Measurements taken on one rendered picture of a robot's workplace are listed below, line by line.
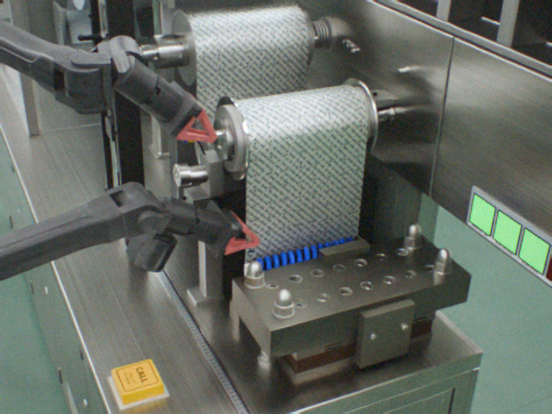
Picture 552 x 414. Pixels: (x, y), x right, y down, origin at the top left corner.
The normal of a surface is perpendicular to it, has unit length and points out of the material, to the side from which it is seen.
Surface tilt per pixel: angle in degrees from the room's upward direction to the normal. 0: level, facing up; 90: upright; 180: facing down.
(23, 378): 0
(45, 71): 94
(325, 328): 90
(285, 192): 90
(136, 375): 0
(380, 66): 90
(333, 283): 0
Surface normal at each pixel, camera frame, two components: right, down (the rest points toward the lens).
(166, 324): 0.03, -0.87
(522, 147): -0.90, 0.18
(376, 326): 0.43, 0.45
